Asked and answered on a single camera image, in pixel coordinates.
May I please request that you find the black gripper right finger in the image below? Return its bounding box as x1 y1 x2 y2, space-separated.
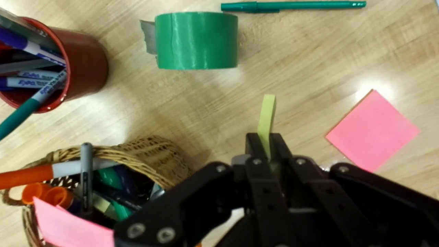
269 132 439 247

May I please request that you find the flat pink sticky note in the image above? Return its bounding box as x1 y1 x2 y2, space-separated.
324 88 423 174

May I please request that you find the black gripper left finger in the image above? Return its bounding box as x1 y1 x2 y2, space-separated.
113 132 276 247

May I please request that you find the red mug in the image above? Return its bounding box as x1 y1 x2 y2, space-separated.
0 15 111 115

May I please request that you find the creased pink sticky note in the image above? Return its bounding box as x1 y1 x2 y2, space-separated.
32 195 117 247

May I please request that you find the teal pen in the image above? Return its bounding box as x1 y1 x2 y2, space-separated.
0 70 69 141

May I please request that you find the wicker basket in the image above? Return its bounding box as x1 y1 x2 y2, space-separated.
1 134 192 247

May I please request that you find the blue and white marker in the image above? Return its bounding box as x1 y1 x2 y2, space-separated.
0 26 66 66

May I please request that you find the orange and white marker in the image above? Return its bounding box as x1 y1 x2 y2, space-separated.
0 159 121 191

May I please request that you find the green marker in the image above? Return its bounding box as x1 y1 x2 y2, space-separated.
96 167 134 222

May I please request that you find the green tape roll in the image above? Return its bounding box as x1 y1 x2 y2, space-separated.
139 10 240 71

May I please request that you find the grey marker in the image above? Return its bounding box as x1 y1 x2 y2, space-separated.
78 141 96 214

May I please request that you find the wooden table with black legs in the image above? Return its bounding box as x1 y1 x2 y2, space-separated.
0 0 439 247

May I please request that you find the green pen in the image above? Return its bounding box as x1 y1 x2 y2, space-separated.
220 0 368 14

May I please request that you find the yellow-green sticky notes pad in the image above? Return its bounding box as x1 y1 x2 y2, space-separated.
255 92 279 163

